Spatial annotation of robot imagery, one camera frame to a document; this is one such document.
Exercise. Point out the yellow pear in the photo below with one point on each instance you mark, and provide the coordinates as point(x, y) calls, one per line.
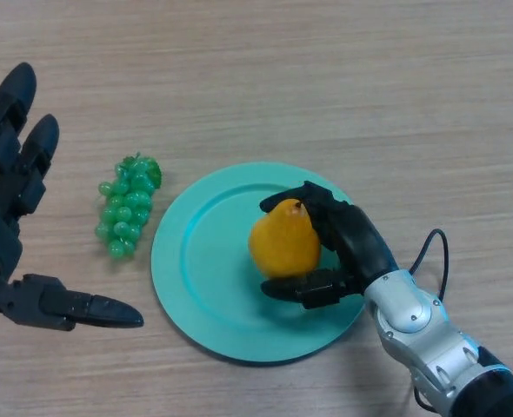
point(282, 243)

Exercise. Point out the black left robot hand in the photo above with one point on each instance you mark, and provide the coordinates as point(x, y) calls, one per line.
point(0, 217)

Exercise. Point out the green grape bunch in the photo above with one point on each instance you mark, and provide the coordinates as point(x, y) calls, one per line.
point(126, 208)

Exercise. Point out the green round plate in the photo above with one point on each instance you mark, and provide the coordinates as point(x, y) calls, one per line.
point(208, 278)

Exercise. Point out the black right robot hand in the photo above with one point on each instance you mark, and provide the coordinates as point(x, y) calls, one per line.
point(361, 243)

